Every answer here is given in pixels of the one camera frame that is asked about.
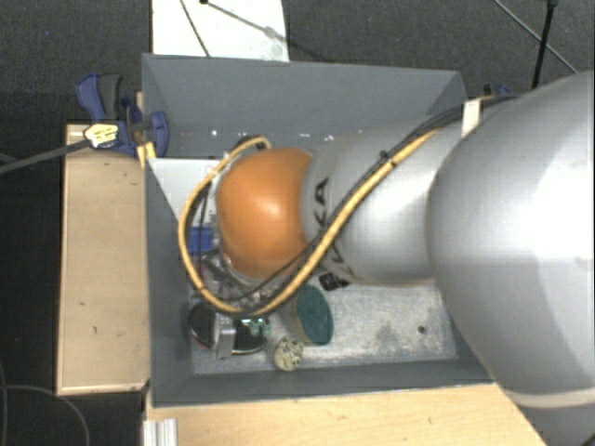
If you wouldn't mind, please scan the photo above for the grey metal bin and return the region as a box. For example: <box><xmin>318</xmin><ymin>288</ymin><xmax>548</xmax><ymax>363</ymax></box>
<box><xmin>139</xmin><ymin>53</ymin><xmax>495</xmax><ymax>407</ymax></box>

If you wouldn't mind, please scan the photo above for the pale speckled ball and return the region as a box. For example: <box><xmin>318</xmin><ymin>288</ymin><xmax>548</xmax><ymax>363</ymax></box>
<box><xmin>272</xmin><ymin>334</ymin><xmax>305</xmax><ymax>373</ymax></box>

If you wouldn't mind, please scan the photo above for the blue rectangular block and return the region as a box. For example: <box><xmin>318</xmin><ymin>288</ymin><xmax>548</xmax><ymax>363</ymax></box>
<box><xmin>187</xmin><ymin>225</ymin><xmax>220</xmax><ymax>256</ymax></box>

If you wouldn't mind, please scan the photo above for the black cylinder on white bracket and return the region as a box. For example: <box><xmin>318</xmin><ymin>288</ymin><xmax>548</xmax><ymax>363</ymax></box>
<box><xmin>318</xmin><ymin>270</ymin><xmax>351</xmax><ymax>293</ymax></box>

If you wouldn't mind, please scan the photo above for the pale wood board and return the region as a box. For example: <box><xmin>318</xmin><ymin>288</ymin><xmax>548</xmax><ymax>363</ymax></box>
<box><xmin>55</xmin><ymin>123</ymin><xmax>151</xmax><ymax>397</ymax></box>

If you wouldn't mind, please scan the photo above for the green and yellow sponge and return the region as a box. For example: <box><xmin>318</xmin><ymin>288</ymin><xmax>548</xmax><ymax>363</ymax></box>
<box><xmin>291</xmin><ymin>284</ymin><xmax>336</xmax><ymax>347</ymax></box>

